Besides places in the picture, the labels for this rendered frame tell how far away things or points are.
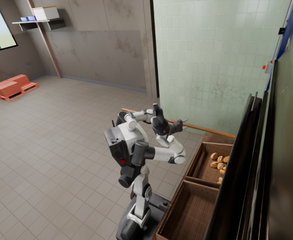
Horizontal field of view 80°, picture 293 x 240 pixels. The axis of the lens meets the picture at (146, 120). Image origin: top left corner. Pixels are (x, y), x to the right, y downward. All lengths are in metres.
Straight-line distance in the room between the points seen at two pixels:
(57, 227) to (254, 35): 3.33
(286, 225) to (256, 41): 2.27
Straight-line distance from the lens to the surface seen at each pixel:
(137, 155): 1.18
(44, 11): 5.82
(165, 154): 1.23
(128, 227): 2.06
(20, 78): 7.45
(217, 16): 2.62
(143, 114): 1.61
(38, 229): 2.91
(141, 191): 1.84
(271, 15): 2.55
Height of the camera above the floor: 2.23
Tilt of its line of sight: 36 degrees down
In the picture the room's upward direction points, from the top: 7 degrees counter-clockwise
